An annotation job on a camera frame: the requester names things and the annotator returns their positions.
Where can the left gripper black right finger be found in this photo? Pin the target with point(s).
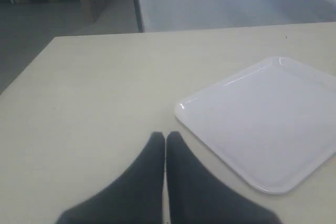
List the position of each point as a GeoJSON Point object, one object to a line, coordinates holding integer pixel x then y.
{"type": "Point", "coordinates": [197, 196]}

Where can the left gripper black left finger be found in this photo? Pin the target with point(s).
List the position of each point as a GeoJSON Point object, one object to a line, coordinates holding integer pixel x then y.
{"type": "Point", "coordinates": [134, 197]}

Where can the white square plastic tray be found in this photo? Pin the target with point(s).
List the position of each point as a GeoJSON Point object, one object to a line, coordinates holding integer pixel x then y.
{"type": "Point", "coordinates": [272, 123]}

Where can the black metal frame post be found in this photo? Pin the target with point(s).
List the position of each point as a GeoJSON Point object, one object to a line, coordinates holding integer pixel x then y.
{"type": "Point", "coordinates": [136, 1]}

